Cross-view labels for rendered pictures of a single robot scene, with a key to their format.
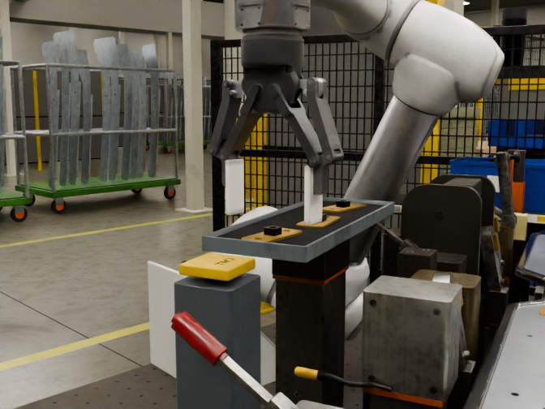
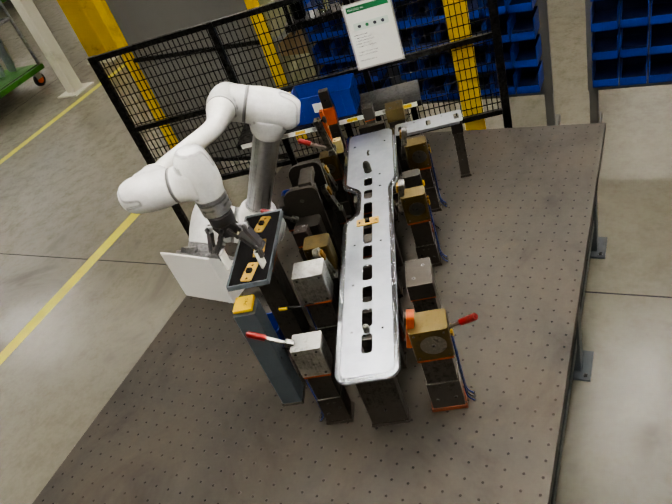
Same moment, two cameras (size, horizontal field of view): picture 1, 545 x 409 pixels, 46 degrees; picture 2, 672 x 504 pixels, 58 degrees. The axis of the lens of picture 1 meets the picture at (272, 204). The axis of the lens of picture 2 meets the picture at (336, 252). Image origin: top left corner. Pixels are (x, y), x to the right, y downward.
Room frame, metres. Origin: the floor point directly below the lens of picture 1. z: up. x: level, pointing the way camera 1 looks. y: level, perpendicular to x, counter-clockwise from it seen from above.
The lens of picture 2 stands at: (-0.76, 0.00, 2.27)
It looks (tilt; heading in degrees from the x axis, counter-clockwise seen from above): 37 degrees down; 350
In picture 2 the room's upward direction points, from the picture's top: 21 degrees counter-clockwise
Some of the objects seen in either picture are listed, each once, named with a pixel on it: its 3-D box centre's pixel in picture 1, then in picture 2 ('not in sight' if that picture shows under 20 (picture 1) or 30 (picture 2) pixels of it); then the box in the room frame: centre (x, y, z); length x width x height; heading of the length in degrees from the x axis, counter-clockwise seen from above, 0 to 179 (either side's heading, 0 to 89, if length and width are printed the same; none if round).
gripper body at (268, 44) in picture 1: (272, 74); (224, 223); (0.79, 0.00, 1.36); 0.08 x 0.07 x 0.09; 54
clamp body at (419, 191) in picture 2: not in sight; (425, 228); (0.93, -0.65, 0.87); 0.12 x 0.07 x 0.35; 64
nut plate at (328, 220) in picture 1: (319, 218); not in sight; (0.88, -0.06, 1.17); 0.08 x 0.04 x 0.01; 156
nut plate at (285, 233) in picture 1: (272, 231); (249, 270); (0.79, 0.00, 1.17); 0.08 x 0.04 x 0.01; 144
